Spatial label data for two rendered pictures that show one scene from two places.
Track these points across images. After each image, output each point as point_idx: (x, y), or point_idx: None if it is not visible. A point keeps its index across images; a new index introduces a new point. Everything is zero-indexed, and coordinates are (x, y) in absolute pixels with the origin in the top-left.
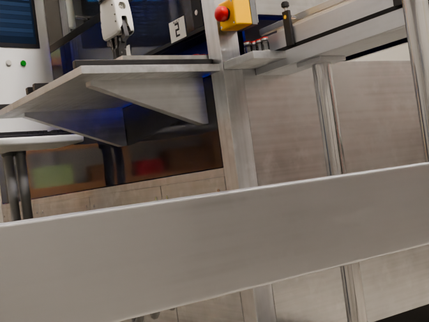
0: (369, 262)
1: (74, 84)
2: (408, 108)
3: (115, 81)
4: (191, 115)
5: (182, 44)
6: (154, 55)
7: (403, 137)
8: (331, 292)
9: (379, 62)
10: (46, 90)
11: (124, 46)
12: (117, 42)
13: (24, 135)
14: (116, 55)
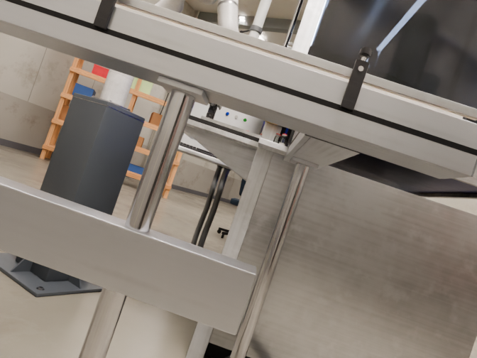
0: (318, 333)
1: None
2: (426, 243)
3: (195, 129)
4: (236, 169)
5: None
6: (222, 123)
7: (407, 261)
8: (270, 331)
9: (412, 194)
10: None
11: (212, 111)
12: (209, 108)
13: (211, 155)
14: (206, 116)
